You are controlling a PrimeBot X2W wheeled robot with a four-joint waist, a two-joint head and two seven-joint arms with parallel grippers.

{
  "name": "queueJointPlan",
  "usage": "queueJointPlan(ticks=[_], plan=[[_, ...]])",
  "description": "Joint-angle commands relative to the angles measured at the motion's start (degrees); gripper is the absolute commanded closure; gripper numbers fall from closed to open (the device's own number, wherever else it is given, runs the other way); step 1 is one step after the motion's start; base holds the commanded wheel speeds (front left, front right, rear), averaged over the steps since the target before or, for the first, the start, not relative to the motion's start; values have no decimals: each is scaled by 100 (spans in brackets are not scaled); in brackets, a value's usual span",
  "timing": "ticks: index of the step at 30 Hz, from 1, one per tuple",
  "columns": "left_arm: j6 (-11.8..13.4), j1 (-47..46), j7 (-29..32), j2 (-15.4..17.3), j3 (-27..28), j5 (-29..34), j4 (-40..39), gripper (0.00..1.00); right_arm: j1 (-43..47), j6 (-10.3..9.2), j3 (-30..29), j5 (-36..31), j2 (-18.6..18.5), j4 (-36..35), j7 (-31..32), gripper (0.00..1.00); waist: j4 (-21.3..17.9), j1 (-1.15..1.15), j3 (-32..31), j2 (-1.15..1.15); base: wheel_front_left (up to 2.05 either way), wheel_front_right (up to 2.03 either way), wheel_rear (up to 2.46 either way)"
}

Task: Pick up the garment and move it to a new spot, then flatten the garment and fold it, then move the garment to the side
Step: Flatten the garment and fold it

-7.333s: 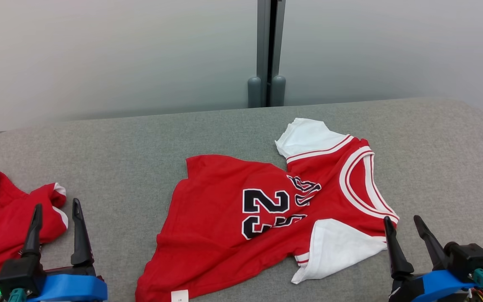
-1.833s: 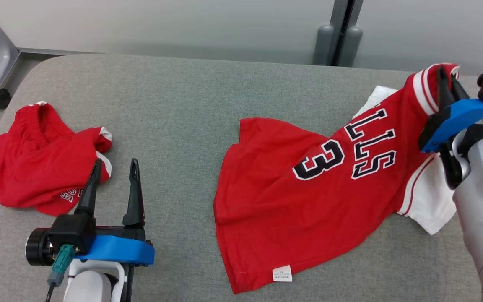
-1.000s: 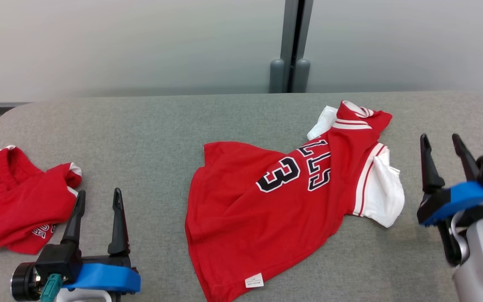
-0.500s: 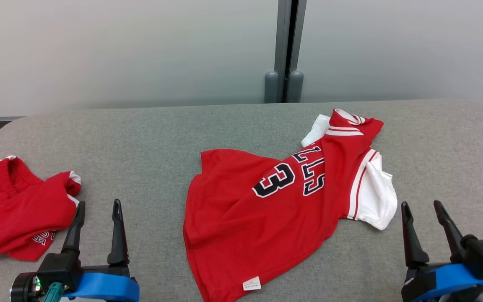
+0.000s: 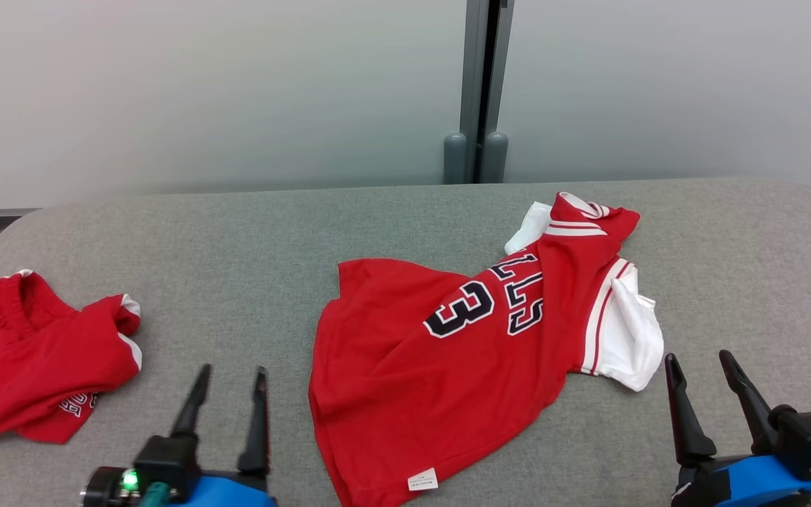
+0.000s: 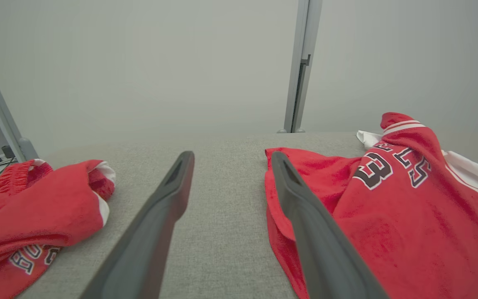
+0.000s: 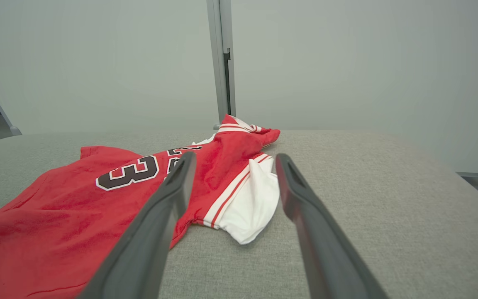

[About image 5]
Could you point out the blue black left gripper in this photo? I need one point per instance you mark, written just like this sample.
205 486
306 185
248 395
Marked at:
229 493

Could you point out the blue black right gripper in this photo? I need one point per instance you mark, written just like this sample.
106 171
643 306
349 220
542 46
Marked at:
757 486

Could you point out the red white number 23 jersey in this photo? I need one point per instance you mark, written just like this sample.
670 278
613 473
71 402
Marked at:
405 366

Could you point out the red basketball shorts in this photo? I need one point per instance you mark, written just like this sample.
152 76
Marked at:
18 366

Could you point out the grey fabric padded table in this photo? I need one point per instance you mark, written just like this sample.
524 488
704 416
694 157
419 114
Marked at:
236 267

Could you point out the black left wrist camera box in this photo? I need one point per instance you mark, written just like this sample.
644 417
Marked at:
166 458

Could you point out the grey cylindrical post foot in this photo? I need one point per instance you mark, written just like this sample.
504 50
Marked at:
495 158
455 158

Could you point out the grey partition post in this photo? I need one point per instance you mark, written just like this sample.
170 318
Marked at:
472 70

